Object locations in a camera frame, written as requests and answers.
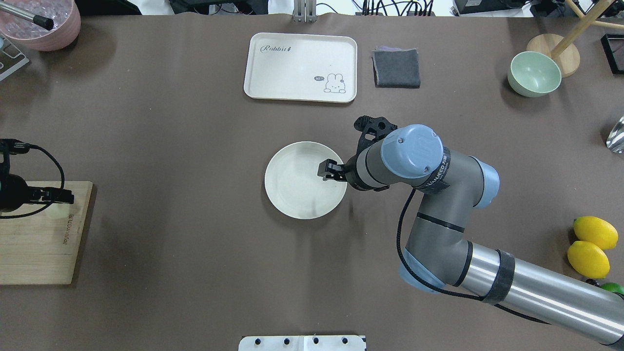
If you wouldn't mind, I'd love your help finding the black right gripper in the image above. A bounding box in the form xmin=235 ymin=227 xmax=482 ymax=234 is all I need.
xmin=318 ymin=157 xmax=359 ymax=184

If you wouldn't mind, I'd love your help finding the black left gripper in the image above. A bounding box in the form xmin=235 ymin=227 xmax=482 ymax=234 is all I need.
xmin=0 ymin=174 xmax=75 ymax=213

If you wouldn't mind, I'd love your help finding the cream round plate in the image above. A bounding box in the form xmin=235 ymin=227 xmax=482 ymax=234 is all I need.
xmin=264 ymin=141 xmax=347 ymax=219

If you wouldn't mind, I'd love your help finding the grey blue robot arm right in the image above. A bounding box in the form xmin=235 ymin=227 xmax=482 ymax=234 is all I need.
xmin=318 ymin=122 xmax=623 ymax=351

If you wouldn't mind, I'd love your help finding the cream rabbit tray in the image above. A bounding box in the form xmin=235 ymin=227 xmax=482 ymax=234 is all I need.
xmin=243 ymin=33 xmax=357 ymax=103

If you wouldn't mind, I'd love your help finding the wooden cutting board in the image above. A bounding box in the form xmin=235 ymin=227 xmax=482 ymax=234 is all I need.
xmin=0 ymin=181 xmax=94 ymax=285

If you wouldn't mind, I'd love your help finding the grey folded cloth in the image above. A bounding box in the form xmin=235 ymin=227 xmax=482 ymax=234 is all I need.
xmin=372 ymin=46 xmax=421 ymax=89

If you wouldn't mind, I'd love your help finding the metal scoop in bowl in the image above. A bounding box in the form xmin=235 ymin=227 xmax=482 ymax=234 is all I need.
xmin=0 ymin=0 xmax=54 ymax=31

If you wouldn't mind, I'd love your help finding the pink bowl with ice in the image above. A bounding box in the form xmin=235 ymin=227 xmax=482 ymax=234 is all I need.
xmin=0 ymin=0 xmax=81 ymax=52

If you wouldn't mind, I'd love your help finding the light green bowl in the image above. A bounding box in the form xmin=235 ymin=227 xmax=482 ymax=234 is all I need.
xmin=507 ymin=51 xmax=563 ymax=98

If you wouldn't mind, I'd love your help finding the wooden stand with base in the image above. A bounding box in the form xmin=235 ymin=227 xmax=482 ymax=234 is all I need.
xmin=526 ymin=0 xmax=623 ymax=78

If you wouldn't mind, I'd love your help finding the yellow lemon lower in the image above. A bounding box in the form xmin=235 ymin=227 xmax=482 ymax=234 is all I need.
xmin=573 ymin=216 xmax=619 ymax=250

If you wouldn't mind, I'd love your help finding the yellow lemon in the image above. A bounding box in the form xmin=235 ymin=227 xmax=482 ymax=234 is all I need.
xmin=567 ymin=241 xmax=610 ymax=279
xmin=573 ymin=216 xmax=619 ymax=250

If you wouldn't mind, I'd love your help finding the yellow lemon upper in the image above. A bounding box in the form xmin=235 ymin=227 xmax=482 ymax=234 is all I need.
xmin=567 ymin=241 xmax=610 ymax=279

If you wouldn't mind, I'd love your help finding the dark purple fruit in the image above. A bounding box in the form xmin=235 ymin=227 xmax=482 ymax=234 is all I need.
xmin=585 ymin=278 xmax=601 ymax=287

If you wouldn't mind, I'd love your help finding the green plastic lime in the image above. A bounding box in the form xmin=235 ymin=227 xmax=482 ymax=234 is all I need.
xmin=600 ymin=282 xmax=624 ymax=295

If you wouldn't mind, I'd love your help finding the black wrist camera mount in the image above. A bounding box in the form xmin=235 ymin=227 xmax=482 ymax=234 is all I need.
xmin=353 ymin=115 xmax=398 ymax=155

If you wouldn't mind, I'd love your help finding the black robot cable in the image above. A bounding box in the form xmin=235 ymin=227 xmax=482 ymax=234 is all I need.
xmin=396 ymin=188 xmax=551 ymax=326

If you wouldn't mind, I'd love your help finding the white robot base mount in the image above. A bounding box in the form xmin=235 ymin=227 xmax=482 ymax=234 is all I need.
xmin=238 ymin=334 xmax=368 ymax=351

